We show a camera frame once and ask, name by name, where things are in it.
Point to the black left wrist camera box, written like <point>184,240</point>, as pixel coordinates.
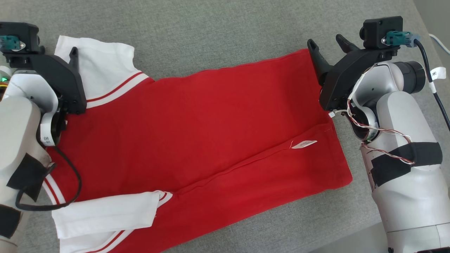
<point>24,35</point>

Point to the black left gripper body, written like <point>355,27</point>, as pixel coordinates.
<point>65,84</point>

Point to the red shirt with white sleeves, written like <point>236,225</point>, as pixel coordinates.
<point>211,123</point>

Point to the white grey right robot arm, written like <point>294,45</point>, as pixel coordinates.
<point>404,196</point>

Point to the grey fabric sofa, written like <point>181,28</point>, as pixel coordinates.
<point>211,28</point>

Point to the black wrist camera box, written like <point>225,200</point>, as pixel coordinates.
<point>378,30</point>
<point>24,35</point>

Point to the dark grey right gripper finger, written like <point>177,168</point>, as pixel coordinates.
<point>346,45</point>
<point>320,65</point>

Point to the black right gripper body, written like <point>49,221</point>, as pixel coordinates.
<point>342,80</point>

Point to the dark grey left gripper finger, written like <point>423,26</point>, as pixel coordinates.
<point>74,56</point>

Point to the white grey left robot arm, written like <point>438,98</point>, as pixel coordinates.
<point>17,123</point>

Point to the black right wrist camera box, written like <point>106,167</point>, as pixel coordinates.
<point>378,30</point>

